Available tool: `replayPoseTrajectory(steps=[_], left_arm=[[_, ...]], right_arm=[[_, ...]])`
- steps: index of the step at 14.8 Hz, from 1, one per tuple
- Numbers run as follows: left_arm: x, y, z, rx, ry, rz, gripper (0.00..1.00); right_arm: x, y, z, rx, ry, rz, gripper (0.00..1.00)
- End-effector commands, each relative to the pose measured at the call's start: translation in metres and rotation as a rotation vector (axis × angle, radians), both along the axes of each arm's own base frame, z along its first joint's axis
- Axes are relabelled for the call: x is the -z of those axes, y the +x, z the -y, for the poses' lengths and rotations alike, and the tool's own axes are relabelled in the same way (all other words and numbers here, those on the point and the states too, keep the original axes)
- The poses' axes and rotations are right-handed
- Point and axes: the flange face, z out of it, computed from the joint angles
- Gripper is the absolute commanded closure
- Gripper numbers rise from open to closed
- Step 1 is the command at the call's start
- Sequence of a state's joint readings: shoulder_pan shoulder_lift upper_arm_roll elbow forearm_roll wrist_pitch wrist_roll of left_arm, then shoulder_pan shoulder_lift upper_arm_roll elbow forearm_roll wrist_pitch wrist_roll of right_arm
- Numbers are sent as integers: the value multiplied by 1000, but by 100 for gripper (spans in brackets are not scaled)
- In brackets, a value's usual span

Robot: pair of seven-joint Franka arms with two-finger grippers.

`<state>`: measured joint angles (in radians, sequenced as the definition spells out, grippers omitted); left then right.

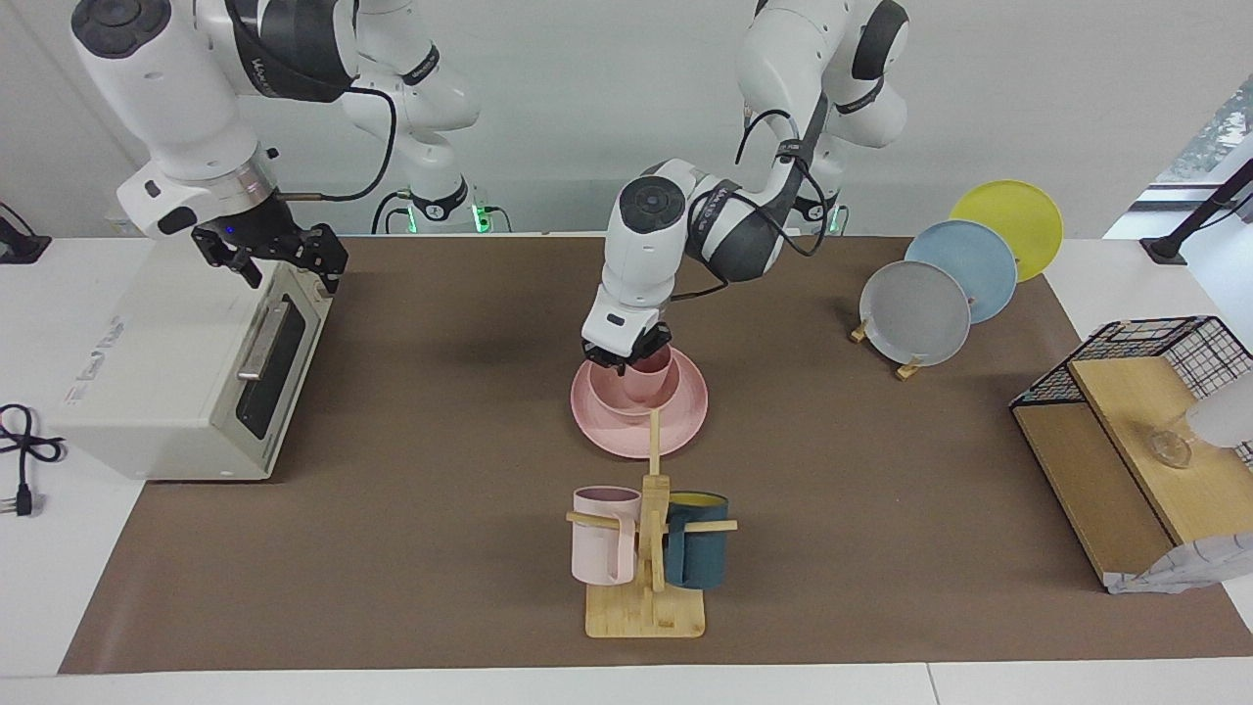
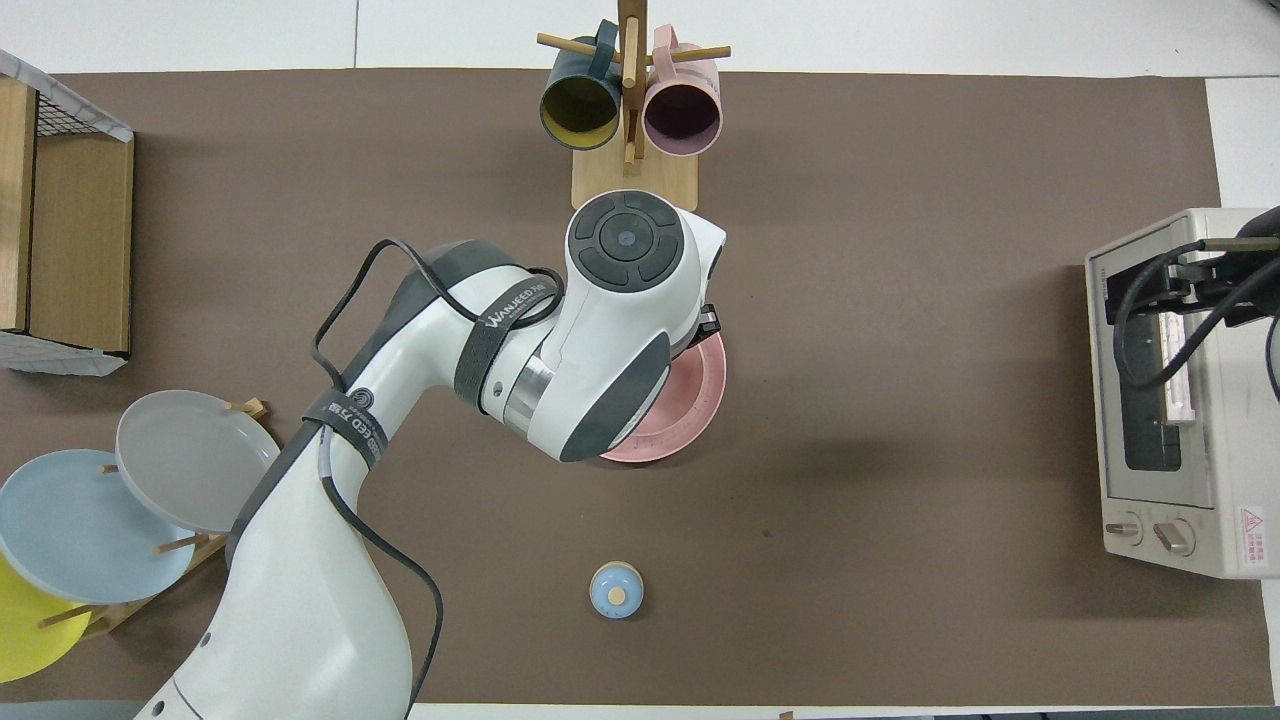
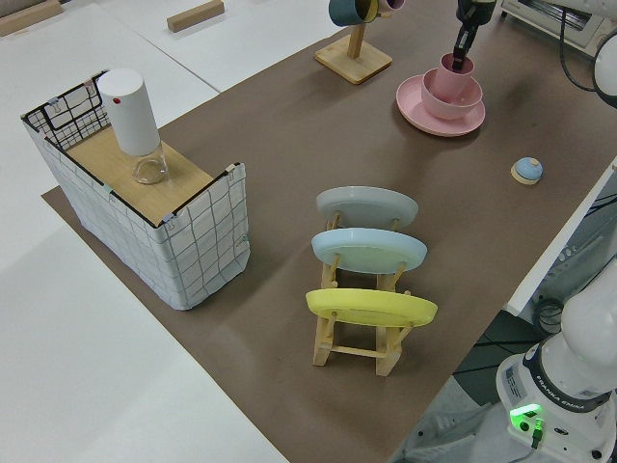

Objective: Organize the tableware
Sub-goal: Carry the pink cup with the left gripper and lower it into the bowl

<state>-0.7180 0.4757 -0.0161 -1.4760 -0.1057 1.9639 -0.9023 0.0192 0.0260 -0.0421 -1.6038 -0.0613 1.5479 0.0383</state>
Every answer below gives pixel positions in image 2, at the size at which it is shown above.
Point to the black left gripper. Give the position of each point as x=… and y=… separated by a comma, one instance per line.
x=708, y=320

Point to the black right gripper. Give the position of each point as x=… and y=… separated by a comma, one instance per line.
x=1258, y=285

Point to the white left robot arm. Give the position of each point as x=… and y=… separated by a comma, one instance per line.
x=300, y=600

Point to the pink plate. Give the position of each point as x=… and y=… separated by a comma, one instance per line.
x=680, y=420

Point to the wooden mug tree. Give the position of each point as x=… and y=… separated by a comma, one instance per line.
x=635, y=185

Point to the beige toaster oven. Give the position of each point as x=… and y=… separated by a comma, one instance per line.
x=1230, y=450

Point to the pale pink mug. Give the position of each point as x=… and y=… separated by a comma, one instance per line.
x=683, y=115

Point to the brown table mat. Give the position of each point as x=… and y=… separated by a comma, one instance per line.
x=900, y=400

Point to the dark teal mug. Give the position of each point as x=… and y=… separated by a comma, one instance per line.
x=580, y=105

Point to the grey plate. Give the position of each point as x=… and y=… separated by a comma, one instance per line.
x=180, y=450

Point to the wooden plate rack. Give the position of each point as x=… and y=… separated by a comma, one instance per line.
x=185, y=545

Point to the light blue plate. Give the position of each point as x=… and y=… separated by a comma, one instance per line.
x=80, y=530

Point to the yellow plate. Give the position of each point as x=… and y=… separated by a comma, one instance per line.
x=25, y=640

